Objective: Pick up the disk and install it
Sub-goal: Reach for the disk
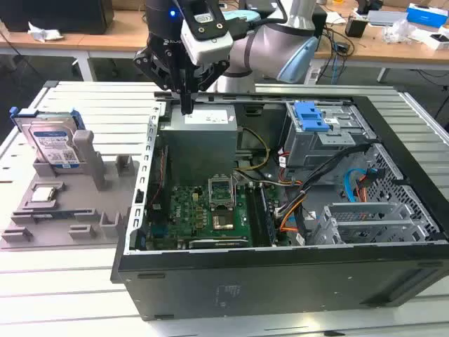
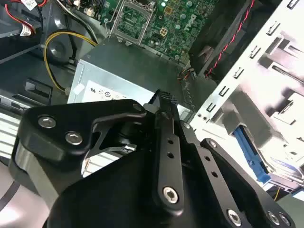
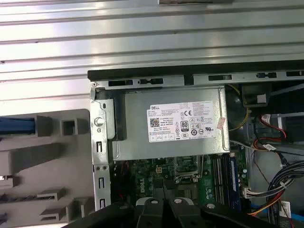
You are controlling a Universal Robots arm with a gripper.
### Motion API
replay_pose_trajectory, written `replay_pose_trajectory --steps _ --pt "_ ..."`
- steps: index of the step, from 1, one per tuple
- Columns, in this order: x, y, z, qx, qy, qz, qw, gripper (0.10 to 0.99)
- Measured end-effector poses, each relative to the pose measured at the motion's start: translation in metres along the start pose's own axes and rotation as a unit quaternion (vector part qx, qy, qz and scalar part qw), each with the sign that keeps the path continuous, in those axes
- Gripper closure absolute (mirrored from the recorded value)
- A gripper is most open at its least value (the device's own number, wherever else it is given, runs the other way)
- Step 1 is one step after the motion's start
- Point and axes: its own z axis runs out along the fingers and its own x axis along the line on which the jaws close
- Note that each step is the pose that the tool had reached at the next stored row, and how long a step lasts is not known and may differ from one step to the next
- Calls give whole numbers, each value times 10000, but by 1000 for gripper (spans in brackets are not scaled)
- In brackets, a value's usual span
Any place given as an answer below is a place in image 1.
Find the RAM stick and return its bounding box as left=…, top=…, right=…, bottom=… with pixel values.
left=260, top=185, right=278, bottom=245
left=33, top=210, right=76, bottom=219

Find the crumpled white paper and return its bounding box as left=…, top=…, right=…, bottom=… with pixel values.
left=27, top=20, right=65, bottom=44

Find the blue white carton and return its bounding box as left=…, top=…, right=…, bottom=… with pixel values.
left=406, top=3, right=449, bottom=29

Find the red wire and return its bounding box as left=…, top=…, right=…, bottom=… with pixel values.
left=152, top=147, right=166, bottom=208

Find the black speaker box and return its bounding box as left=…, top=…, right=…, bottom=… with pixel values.
left=311, top=6, right=329, bottom=40

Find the yellow wire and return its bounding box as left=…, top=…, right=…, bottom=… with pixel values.
left=234, top=128, right=271, bottom=173

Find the metal socket cover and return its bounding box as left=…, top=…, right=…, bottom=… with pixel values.
left=208, top=174, right=236, bottom=211

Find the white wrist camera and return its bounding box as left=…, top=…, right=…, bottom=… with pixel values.
left=180, top=0, right=235, bottom=67

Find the black RAM slot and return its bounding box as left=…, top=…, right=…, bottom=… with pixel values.
left=244, top=184, right=262, bottom=246

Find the large black box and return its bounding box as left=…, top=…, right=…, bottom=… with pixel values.
left=0, top=0, right=115, bottom=36

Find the blue plastic drive latch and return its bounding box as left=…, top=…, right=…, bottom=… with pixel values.
left=294, top=101, right=330, bottom=133

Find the clear plastic bag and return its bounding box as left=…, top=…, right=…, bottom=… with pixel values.
left=381, top=19, right=418, bottom=45

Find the black cable bundle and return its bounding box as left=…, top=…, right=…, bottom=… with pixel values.
left=294, top=143, right=373, bottom=246

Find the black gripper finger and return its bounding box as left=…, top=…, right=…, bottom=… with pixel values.
left=133, top=47, right=188, bottom=114
left=187, top=60, right=231, bottom=114

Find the orange power wire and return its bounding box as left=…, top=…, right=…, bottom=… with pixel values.
left=354, top=177, right=369, bottom=204

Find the metal optical drive cage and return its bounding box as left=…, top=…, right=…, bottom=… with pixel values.
left=280, top=101, right=375, bottom=176

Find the white open box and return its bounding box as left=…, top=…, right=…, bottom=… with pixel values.
left=408, top=28, right=449, bottom=51

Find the orange wire bundle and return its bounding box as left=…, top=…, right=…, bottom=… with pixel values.
left=276, top=191, right=307, bottom=233

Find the silver CPU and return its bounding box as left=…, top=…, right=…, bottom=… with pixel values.
left=30, top=185, right=57, bottom=204

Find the small black box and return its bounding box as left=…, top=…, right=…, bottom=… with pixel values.
left=345, top=17, right=369, bottom=39

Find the grey power supply unit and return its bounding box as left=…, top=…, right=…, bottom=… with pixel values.
left=159, top=104, right=240, bottom=187

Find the green motherboard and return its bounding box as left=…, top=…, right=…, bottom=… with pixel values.
left=145, top=182, right=292, bottom=249

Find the grey parts rack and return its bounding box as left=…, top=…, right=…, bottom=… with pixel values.
left=0, top=128, right=141, bottom=250

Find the white power strip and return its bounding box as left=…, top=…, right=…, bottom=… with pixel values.
left=304, top=66, right=322, bottom=85

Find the blue data wire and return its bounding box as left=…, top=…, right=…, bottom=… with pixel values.
left=343, top=168, right=369, bottom=203

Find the grey flat device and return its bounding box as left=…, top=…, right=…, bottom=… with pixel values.
left=366, top=9, right=410, bottom=27

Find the black PC case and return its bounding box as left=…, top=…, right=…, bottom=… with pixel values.
left=110, top=91, right=449, bottom=322

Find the metal disk bay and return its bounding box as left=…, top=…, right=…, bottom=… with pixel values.
left=310, top=201, right=439, bottom=246

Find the CPU socket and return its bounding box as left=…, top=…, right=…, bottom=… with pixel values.
left=210, top=209, right=236, bottom=232

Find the black graphics card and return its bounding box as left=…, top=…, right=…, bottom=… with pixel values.
left=188, top=238, right=248, bottom=249

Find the hard disk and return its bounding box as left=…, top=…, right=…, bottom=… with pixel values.
left=9, top=107, right=87, bottom=169

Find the wooden desk white frame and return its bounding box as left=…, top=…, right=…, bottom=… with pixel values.
left=0, top=9, right=333, bottom=84
left=311, top=13, right=449, bottom=84

